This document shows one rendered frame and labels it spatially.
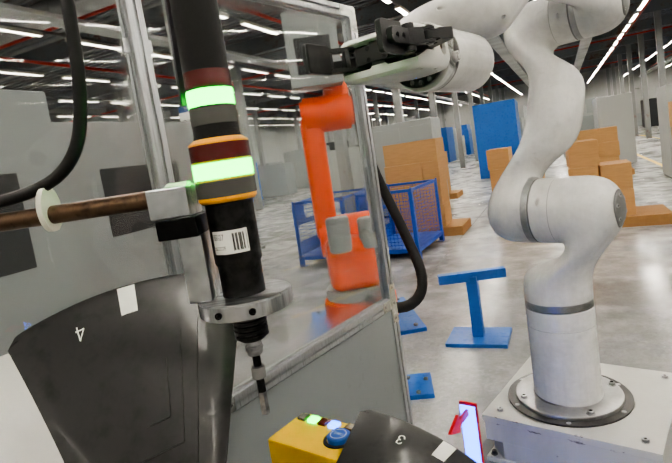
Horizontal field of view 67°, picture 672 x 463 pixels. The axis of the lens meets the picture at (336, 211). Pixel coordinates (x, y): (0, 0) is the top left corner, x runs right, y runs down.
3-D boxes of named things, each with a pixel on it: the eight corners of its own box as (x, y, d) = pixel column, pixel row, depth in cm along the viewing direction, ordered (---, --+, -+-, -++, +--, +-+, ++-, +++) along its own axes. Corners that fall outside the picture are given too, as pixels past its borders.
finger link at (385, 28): (439, 49, 51) (407, 44, 46) (411, 57, 53) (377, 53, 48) (435, 17, 51) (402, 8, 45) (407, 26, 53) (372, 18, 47)
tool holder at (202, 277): (158, 333, 35) (131, 193, 34) (191, 303, 42) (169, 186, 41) (286, 316, 34) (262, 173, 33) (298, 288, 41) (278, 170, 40)
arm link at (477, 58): (396, 27, 67) (461, 21, 62) (439, 36, 78) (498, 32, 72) (394, 91, 69) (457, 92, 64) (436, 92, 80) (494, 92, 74)
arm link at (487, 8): (441, -38, 88) (357, 48, 72) (535, -53, 79) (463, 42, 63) (450, 12, 94) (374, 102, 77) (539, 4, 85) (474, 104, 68)
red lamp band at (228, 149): (182, 165, 35) (179, 147, 35) (201, 164, 39) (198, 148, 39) (244, 155, 35) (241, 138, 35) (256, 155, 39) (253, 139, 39)
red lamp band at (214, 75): (178, 90, 35) (175, 72, 35) (193, 95, 38) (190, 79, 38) (226, 82, 35) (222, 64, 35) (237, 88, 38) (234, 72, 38)
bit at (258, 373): (261, 409, 40) (250, 346, 39) (274, 409, 39) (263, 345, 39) (257, 417, 39) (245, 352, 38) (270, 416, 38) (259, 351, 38)
